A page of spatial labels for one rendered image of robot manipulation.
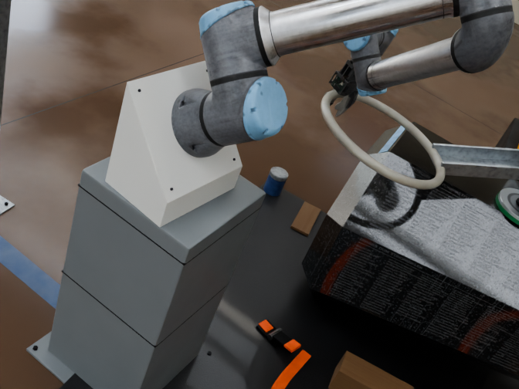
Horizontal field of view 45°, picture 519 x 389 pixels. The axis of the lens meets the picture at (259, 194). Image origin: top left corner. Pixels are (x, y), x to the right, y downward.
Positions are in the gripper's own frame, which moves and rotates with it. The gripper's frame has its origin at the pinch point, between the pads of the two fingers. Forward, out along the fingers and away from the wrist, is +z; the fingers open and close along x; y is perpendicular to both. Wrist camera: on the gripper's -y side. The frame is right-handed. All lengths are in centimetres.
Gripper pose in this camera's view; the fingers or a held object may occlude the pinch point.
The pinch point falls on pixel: (334, 109)
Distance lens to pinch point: 232.2
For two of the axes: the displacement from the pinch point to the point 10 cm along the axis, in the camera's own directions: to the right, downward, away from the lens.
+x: 4.9, 7.1, -5.0
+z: -4.5, 7.0, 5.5
